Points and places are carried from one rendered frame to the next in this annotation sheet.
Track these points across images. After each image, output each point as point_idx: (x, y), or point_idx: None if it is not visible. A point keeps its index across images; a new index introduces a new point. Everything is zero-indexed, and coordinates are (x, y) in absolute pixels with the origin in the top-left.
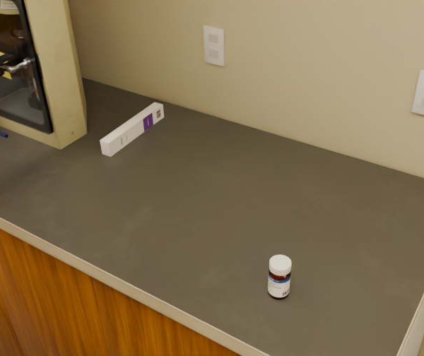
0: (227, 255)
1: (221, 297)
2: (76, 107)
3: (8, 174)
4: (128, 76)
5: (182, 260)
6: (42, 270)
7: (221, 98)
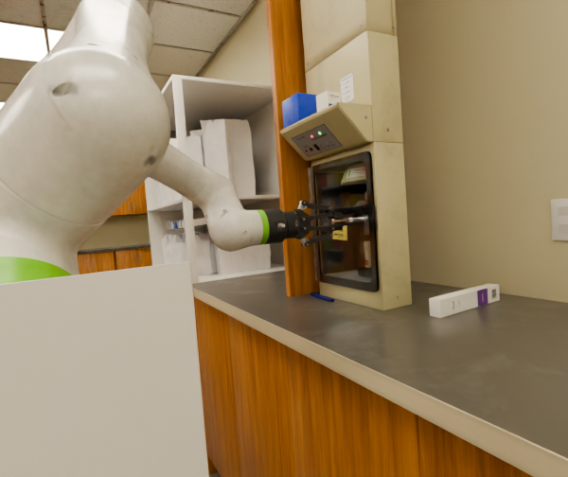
0: None
1: None
2: (404, 271)
3: (329, 319)
4: (453, 273)
5: None
6: (349, 426)
7: None
